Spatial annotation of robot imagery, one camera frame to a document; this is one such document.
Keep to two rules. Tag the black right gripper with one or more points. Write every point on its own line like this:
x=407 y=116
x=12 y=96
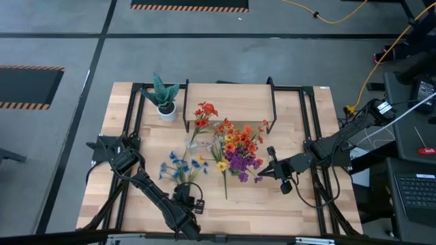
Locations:
x=282 y=168

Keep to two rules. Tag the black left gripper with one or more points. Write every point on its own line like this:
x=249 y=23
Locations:
x=182 y=197

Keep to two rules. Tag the blue artificial flower bunch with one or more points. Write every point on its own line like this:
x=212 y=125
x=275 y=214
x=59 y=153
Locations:
x=180 y=166

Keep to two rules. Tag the orange artificial flower bunch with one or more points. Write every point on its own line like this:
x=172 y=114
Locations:
x=243 y=137

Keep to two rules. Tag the yellow single-stem artificial flower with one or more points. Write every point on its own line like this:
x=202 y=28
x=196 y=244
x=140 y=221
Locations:
x=222 y=166

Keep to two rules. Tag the yellow artificial flower bunch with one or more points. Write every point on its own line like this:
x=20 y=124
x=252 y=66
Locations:
x=229 y=138

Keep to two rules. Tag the clear glass vase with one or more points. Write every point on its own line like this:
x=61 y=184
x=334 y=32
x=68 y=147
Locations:
x=191 y=144

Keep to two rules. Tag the red artificial flower bunch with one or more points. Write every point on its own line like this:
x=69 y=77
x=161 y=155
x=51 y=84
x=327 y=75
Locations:
x=204 y=114

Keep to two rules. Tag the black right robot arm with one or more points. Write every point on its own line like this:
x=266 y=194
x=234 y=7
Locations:
x=340 y=143

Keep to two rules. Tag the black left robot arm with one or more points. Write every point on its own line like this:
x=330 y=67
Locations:
x=153 y=197

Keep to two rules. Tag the wooden shelf with black legs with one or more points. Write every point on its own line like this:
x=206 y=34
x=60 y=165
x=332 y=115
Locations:
x=238 y=98

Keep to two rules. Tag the snake plant in white pot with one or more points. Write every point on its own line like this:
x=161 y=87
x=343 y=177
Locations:
x=163 y=95

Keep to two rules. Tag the black laptop keyboard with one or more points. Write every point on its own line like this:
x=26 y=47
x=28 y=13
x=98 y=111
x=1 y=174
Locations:
x=417 y=194

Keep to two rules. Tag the person's shoe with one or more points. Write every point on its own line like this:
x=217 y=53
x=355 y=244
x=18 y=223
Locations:
x=385 y=56

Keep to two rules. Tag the black device with label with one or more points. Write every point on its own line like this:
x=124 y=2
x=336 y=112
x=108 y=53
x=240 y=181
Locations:
x=422 y=93

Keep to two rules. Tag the black hazard-striped floor mat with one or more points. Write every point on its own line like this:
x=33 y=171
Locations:
x=189 y=2
x=27 y=85

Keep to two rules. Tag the silver aluminium bracket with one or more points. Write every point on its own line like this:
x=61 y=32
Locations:
x=126 y=238
x=315 y=241

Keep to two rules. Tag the black aluminium table frame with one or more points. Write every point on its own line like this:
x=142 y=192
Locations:
x=130 y=109

